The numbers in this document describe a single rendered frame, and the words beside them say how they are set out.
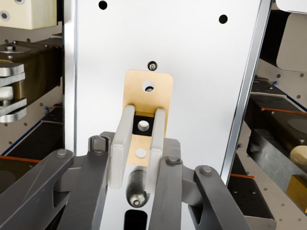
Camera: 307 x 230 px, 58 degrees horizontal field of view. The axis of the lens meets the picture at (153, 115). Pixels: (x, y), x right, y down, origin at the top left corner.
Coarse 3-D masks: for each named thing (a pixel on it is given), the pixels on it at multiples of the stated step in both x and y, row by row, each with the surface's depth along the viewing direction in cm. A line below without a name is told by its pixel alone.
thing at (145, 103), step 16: (128, 80) 22; (144, 80) 22; (160, 80) 22; (128, 96) 22; (144, 96) 22; (160, 96) 22; (144, 112) 22; (144, 128) 23; (144, 144) 24; (128, 160) 24; (144, 160) 24
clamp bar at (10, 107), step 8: (24, 72) 28; (0, 80) 25; (8, 80) 26; (16, 80) 27; (0, 104) 27; (8, 104) 27; (16, 104) 28; (24, 104) 29; (0, 112) 26; (8, 112) 27
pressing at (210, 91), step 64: (64, 0) 29; (128, 0) 29; (192, 0) 29; (256, 0) 29; (64, 64) 32; (128, 64) 32; (192, 64) 32; (256, 64) 32; (64, 128) 35; (192, 128) 34
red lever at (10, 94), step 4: (8, 84) 27; (0, 88) 26; (4, 88) 26; (8, 88) 27; (12, 88) 27; (0, 92) 26; (4, 92) 26; (8, 92) 27; (12, 92) 27; (0, 96) 26; (4, 96) 27; (8, 96) 27; (12, 96) 27; (0, 100) 27; (4, 100) 27; (8, 100) 27
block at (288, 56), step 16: (272, 16) 36; (288, 16) 31; (304, 16) 31; (272, 32) 35; (288, 32) 32; (304, 32) 32; (272, 48) 34; (288, 48) 32; (304, 48) 32; (272, 64) 35; (288, 64) 33; (304, 64) 33
